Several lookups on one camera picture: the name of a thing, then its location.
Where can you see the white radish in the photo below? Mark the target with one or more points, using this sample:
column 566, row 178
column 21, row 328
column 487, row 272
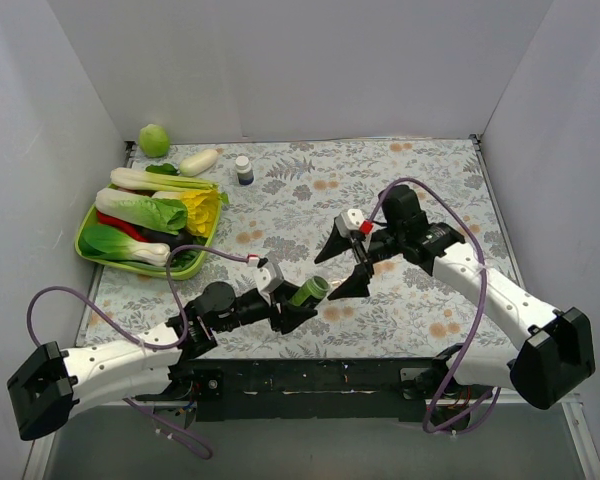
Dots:
column 199, row 162

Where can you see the yellow leafy vegetable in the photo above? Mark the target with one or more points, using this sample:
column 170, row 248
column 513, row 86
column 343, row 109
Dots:
column 202, row 207

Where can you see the green cabbage ball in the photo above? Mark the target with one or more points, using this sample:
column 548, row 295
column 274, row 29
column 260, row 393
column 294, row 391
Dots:
column 154, row 141

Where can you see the green vegetable tray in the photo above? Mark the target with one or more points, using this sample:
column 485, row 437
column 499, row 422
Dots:
column 187, row 259

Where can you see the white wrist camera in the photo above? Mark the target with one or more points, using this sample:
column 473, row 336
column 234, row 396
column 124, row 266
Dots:
column 352, row 223
column 268, row 277

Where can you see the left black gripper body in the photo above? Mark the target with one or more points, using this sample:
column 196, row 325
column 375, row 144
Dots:
column 282, row 307

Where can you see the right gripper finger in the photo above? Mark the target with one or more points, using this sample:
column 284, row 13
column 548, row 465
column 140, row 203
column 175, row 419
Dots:
column 337, row 243
column 355, row 286

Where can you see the white cap pill bottle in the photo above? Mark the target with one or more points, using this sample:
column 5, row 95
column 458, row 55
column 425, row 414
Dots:
column 244, row 170

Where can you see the purple eggplant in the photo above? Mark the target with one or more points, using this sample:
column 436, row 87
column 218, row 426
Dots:
column 170, row 241

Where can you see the napa cabbage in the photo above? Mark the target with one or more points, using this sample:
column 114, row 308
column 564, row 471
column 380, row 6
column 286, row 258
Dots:
column 162, row 215

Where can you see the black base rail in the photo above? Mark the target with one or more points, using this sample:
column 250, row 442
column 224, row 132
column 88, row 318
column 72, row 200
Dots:
column 358, row 388

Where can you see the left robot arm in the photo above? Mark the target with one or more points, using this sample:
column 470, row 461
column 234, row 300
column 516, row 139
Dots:
column 53, row 385

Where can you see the green bok choy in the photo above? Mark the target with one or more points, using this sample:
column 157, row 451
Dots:
column 108, row 243

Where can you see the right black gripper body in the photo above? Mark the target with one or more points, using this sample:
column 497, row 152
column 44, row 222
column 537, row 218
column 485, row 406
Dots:
column 362, row 256

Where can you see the floral table mat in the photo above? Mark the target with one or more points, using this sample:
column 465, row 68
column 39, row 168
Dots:
column 286, row 215

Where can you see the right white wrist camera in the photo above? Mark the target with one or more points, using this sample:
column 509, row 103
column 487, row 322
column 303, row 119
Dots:
column 352, row 223

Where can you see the red chili pepper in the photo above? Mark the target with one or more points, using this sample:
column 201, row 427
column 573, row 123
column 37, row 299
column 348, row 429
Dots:
column 120, row 225

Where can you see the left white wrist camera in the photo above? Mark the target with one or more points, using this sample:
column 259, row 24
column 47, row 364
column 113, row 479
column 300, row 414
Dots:
column 268, row 277

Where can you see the green pill bottle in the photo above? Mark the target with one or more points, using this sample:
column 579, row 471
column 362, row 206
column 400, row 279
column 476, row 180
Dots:
column 311, row 293

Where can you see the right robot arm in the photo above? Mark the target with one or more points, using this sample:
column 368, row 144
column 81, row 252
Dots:
column 553, row 349

